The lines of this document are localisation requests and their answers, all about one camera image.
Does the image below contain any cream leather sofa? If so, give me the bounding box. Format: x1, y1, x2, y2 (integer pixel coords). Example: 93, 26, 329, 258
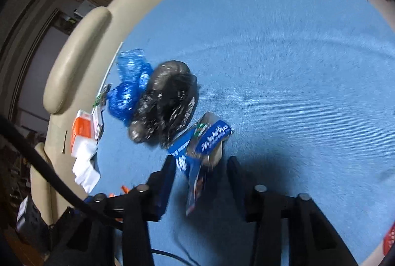
29, 0, 172, 225

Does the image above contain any thin white stick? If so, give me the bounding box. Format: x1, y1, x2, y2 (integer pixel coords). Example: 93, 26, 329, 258
98, 42, 124, 106

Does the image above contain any blue tablecloth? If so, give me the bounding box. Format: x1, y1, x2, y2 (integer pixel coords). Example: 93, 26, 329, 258
83, 0, 395, 266

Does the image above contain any black cable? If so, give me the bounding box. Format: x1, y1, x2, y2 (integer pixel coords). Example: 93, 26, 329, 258
0, 114, 198, 266

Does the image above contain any white tissue paper pile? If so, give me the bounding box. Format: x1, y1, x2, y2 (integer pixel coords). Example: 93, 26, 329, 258
72, 139, 101, 195

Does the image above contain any blue snack wrapper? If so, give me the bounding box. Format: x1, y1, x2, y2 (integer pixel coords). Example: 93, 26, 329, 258
167, 112, 235, 216

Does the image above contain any blue plastic bag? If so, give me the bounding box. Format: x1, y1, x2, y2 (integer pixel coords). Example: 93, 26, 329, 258
106, 49, 154, 128

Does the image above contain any red plastic basket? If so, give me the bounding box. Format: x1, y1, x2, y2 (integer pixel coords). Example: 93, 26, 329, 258
383, 221, 395, 257

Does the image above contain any small orange wrapper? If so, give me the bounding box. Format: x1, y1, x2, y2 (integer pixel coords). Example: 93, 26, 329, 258
108, 185, 132, 199

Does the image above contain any dark crumpled wrapper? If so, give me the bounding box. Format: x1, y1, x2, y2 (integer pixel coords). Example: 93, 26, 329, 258
98, 84, 112, 103

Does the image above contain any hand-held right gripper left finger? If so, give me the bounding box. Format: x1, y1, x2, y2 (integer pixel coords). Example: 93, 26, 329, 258
51, 155, 177, 266

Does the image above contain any black plastic bag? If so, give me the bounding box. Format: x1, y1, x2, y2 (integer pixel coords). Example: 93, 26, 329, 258
128, 60, 198, 149

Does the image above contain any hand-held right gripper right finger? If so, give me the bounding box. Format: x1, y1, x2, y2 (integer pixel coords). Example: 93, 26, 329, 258
227, 156, 360, 266

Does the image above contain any orange white tissue pack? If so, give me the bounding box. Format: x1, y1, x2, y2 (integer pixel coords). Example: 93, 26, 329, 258
70, 109, 97, 158

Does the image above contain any small white cigarette box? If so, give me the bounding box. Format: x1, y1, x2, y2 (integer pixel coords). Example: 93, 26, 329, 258
93, 105, 105, 141

